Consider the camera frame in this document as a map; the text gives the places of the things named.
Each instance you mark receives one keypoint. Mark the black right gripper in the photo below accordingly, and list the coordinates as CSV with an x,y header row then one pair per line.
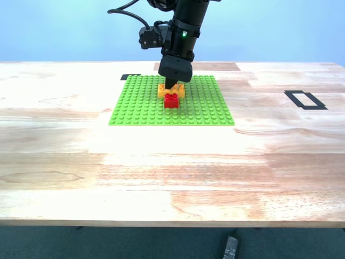
x,y
175,68

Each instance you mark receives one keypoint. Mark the yellow eight-stud brick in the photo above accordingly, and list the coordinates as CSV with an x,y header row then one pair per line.
x,y
161,92

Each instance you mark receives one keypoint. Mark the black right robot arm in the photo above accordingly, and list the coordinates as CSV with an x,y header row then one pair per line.
x,y
188,16

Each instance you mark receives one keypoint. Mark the red four-stud brick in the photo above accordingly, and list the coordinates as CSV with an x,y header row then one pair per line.
x,y
171,102

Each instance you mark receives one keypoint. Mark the green studded baseplate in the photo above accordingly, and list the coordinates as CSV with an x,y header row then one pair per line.
x,y
140,108

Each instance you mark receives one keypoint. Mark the black tape mark under baseplate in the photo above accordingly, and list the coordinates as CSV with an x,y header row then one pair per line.
x,y
124,77

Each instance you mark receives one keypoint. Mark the black tape rectangle outline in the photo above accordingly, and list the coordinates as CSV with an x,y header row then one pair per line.
x,y
296,99

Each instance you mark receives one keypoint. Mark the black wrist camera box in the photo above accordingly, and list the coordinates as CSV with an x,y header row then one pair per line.
x,y
149,37

